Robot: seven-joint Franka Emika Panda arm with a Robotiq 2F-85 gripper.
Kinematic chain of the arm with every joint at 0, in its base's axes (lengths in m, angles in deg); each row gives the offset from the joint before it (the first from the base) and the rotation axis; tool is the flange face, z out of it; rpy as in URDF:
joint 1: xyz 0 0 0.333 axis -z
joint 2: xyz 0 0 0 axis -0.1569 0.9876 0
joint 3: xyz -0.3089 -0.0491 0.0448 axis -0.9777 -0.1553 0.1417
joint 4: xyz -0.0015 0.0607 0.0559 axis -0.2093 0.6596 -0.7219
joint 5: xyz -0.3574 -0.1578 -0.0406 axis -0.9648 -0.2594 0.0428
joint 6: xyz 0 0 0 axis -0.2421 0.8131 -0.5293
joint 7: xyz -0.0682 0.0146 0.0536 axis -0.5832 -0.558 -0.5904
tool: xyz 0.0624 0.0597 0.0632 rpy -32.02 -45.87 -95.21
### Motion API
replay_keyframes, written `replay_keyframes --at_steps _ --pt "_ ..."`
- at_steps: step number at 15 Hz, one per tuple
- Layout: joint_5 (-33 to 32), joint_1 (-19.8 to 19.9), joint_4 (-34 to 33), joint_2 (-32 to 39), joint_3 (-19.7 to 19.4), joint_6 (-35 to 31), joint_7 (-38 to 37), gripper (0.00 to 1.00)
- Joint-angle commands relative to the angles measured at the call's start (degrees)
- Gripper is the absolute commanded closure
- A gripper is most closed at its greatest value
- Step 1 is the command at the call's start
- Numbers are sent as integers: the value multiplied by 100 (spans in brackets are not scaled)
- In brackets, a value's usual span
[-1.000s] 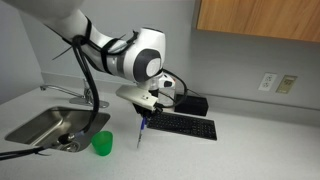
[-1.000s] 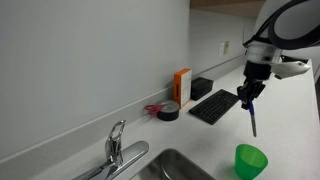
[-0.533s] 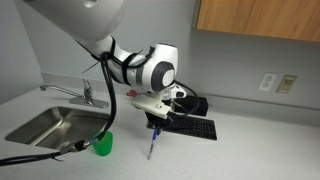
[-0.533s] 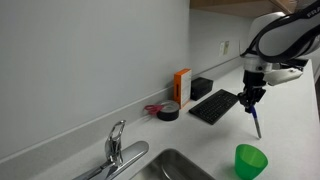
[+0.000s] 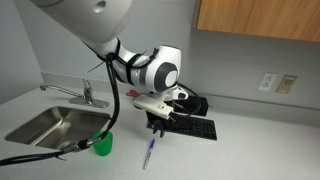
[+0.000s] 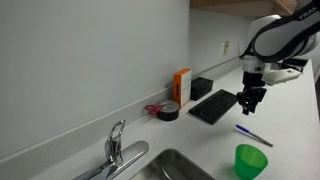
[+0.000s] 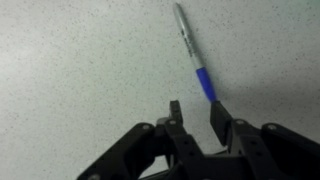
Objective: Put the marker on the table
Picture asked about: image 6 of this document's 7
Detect small black box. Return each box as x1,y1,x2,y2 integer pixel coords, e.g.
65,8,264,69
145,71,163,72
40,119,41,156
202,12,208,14
190,76,214,102

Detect white marker with blue cap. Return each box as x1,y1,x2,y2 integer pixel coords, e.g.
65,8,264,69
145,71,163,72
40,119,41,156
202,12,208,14
235,124,274,148

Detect black computer keyboard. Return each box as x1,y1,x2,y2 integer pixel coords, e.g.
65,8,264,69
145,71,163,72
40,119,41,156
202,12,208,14
188,88,239,126

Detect beige wall switch plate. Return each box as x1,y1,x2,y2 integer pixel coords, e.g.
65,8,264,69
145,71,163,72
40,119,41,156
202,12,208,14
223,40,231,56

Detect orange and white box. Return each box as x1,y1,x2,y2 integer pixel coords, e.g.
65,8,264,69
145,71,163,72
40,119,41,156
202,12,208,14
173,68,193,109

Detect stainless steel sink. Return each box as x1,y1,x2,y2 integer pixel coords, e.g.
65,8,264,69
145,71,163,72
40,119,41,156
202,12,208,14
131,148,218,180

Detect green plastic cup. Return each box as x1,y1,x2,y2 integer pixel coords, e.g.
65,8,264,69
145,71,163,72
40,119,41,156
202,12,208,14
234,143,269,180

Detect chrome faucet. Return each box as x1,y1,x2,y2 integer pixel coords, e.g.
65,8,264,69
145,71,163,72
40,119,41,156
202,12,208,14
73,119,150,180

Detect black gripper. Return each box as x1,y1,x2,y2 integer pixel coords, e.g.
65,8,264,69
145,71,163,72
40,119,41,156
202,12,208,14
236,71,268,116

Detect white wall outlet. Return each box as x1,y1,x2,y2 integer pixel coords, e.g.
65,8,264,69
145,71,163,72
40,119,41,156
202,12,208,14
218,41,226,58

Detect black tape roll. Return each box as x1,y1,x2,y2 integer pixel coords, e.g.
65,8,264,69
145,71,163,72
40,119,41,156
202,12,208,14
156,100,181,122

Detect wooden wall cabinet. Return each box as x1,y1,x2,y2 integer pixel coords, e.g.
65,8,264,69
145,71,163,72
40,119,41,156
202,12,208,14
189,0,301,19

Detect red handled scissors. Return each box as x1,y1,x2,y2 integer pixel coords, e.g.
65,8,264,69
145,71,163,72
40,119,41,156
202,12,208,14
144,104,166,116

